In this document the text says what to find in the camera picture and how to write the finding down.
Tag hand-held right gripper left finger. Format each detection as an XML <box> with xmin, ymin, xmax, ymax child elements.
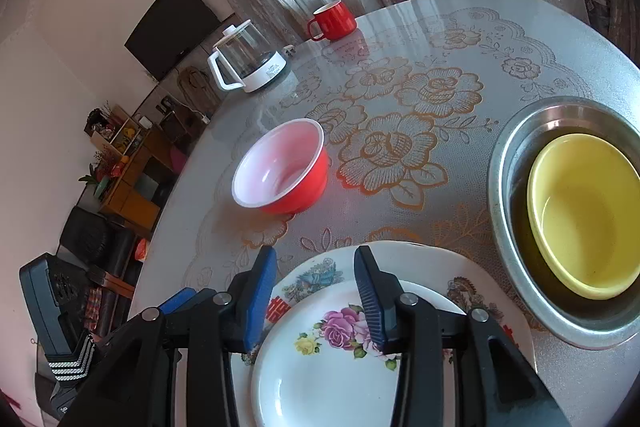
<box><xmin>60</xmin><ymin>246</ymin><xmax>278</xmax><ymax>427</ymax></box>

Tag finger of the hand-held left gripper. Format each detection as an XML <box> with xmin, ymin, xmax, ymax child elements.
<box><xmin>158</xmin><ymin>287</ymin><xmax>197</xmax><ymax>314</ymax></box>

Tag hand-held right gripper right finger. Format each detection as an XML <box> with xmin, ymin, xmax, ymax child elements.
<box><xmin>353</xmin><ymin>245</ymin><xmax>572</xmax><ymax>427</ymax></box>

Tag white plate with red print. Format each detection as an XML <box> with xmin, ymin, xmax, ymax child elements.
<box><xmin>230</xmin><ymin>241</ymin><xmax>536</xmax><ymax>388</ymax></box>

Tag small white rose plate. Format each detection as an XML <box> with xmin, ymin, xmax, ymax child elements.
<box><xmin>250</xmin><ymin>279</ymin><xmax>402</xmax><ymax>427</ymax></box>

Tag stainless steel bowl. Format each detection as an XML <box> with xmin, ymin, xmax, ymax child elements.
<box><xmin>487</xmin><ymin>97</ymin><xmax>640</xmax><ymax>350</ymax></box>

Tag yellow plastic bowl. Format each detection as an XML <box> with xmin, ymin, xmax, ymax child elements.
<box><xmin>526</xmin><ymin>133</ymin><xmax>640</xmax><ymax>300</ymax></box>

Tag plaid cloth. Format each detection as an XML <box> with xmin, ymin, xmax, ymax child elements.
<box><xmin>84</xmin><ymin>287</ymin><xmax>103</xmax><ymax>325</ymax></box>

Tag black armchair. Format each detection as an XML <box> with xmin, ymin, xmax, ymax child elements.
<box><xmin>60</xmin><ymin>205</ymin><xmax>146</xmax><ymax>338</ymax></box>

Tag wooden cabinet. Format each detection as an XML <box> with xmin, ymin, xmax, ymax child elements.
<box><xmin>97</xmin><ymin>127</ymin><xmax>176</xmax><ymax>233</ymax></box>

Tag green potted plant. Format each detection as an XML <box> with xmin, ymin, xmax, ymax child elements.
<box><xmin>79</xmin><ymin>164</ymin><xmax>108</xmax><ymax>195</ymax></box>

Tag red plastic bowl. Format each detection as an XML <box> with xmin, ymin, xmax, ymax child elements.
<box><xmin>232</xmin><ymin>118</ymin><xmax>330</xmax><ymax>215</ymax></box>

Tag floral lace tablecloth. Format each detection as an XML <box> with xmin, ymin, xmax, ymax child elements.
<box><xmin>127</xmin><ymin>0</ymin><xmax>640</xmax><ymax>427</ymax></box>

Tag small wooden shelf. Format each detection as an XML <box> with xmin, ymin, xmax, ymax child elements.
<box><xmin>87</xmin><ymin>104</ymin><xmax>151</xmax><ymax>158</ymax></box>

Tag dark wooden stand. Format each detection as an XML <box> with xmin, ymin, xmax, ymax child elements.
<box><xmin>159</xmin><ymin>97</ymin><xmax>193</xmax><ymax>142</ymax></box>

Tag beige hanging bag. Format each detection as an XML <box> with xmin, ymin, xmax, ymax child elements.
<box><xmin>179</xmin><ymin>66</ymin><xmax>210</xmax><ymax>108</ymax></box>

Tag glass electric kettle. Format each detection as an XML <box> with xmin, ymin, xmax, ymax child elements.
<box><xmin>207</xmin><ymin>20</ymin><xmax>288</xmax><ymax>94</ymax></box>

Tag red mug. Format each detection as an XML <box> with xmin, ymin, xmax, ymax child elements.
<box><xmin>306</xmin><ymin>0</ymin><xmax>357</xmax><ymax>42</ymax></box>

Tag black wall television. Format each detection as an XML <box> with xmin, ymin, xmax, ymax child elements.
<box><xmin>124</xmin><ymin>0</ymin><xmax>222</xmax><ymax>82</ymax></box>

